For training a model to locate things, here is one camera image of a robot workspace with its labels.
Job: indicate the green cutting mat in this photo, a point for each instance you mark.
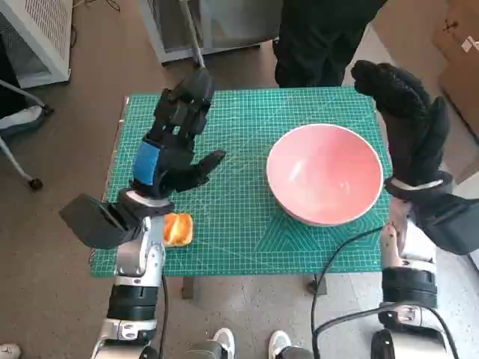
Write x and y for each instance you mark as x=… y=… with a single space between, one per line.
x=239 y=239

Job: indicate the brown table leg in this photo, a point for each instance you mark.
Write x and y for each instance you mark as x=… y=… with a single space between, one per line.
x=318 y=286

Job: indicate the brown cardboard box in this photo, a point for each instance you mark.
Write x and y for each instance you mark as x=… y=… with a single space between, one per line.
x=460 y=75

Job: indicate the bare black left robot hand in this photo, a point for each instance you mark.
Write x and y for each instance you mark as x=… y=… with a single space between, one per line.
x=172 y=157

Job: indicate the grey tube chair with casters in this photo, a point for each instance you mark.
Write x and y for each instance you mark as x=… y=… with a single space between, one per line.
x=35 y=183

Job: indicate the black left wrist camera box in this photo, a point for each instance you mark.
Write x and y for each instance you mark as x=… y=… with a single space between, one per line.
x=90 y=220

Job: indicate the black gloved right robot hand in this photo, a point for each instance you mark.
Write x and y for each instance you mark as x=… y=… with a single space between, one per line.
x=411 y=142

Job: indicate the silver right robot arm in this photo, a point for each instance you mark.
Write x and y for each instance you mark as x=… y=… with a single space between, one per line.
x=408 y=284

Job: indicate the grey mesh office chair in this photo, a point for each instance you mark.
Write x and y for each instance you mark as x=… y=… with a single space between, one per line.
x=221 y=33

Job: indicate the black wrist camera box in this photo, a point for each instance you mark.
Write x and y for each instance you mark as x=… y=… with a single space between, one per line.
x=453 y=224
x=90 y=220

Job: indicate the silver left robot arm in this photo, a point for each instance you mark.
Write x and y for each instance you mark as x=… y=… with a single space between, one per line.
x=134 y=258

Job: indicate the white perforated cabinet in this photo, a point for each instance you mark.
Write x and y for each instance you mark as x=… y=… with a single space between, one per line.
x=45 y=33

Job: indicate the pink bowl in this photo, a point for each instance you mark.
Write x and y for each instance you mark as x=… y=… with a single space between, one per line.
x=325 y=175

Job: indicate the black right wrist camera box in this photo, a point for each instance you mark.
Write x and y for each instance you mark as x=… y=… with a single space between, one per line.
x=453 y=224

